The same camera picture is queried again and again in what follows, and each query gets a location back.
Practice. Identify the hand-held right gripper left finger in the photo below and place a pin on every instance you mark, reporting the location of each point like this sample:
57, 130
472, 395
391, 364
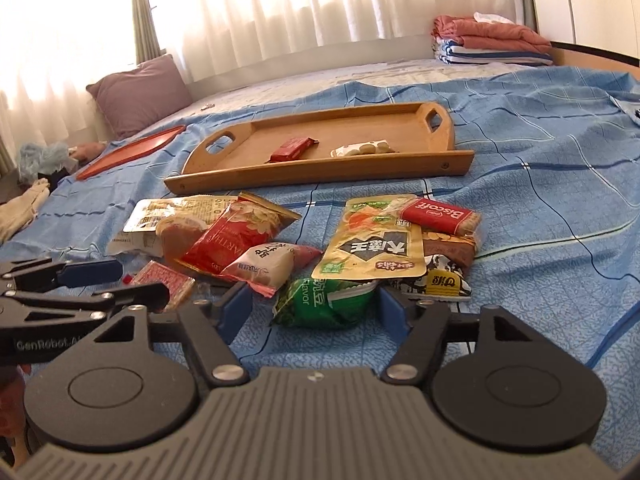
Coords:
236, 310

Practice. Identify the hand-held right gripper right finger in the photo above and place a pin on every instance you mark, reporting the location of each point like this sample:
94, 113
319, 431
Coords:
392, 312

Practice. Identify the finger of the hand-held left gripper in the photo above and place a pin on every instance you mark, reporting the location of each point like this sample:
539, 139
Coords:
90, 272
140, 296

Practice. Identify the small red patterned packet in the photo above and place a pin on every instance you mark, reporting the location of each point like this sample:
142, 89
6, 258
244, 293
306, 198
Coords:
165, 280

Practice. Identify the black white yellow packet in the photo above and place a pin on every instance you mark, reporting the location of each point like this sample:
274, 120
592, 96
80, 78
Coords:
445, 282

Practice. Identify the large yellow black packet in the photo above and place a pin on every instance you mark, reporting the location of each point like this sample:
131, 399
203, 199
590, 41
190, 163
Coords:
370, 245

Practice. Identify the green snack packet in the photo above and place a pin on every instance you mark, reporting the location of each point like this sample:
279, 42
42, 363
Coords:
320, 305

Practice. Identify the red chips packet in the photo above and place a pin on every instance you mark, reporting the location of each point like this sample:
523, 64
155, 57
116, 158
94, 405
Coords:
235, 232

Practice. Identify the brown snack packet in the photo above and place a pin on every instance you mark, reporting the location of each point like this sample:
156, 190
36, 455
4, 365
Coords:
450, 249

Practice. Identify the beige snack packet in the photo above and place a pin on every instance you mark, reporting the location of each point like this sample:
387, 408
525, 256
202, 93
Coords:
150, 210

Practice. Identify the red biscuit packet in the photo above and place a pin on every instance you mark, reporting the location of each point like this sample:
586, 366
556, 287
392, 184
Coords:
440, 215

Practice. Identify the white spotted snack packet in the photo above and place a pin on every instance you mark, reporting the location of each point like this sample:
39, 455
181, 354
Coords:
360, 149

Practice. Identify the dark red snack packet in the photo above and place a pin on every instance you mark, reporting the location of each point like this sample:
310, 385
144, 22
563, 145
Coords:
290, 149

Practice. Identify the beige crumpled cloth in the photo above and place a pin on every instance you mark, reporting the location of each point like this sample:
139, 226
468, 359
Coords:
22, 205

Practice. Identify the pink soft toy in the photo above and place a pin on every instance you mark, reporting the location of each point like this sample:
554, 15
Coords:
87, 150

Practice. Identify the crumpled light blue cloth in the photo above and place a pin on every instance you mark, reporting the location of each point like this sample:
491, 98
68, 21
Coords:
45, 157

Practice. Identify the flat red plastic tray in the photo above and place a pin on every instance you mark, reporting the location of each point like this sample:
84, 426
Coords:
130, 152

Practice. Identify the purple pillow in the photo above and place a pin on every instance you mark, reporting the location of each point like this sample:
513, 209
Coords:
140, 95

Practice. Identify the blue checked bedsheet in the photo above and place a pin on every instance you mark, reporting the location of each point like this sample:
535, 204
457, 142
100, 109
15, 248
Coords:
550, 185

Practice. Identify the white quilted mattress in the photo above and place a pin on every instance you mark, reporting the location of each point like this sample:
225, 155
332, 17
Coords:
300, 85

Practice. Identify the folded blue striped towel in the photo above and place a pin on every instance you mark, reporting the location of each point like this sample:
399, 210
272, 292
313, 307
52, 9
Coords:
480, 56

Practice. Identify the folded pink blanket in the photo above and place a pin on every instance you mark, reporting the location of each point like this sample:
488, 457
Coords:
500, 37

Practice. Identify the folded white cloth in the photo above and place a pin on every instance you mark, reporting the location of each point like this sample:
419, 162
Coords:
492, 17

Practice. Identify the white sheer curtain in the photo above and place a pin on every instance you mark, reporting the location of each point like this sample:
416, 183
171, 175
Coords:
300, 0

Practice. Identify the white wardrobe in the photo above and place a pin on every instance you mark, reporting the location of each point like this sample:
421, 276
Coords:
585, 0

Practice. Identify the wooden bed frame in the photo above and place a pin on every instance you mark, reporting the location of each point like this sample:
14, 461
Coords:
600, 55

